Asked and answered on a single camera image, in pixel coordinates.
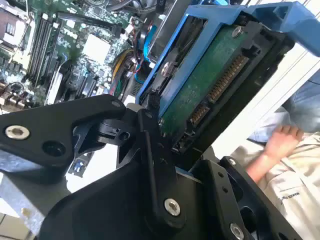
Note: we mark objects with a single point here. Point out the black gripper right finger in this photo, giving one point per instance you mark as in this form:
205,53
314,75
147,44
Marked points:
220,182

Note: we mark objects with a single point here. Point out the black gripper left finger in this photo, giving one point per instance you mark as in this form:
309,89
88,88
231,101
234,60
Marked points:
50,120

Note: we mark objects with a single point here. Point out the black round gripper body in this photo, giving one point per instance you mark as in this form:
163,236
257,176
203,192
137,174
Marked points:
112,205

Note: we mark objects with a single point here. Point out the hard disk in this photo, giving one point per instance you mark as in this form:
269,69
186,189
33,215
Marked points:
200,87

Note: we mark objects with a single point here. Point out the person's bare hand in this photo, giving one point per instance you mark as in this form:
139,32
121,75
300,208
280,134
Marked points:
282,140

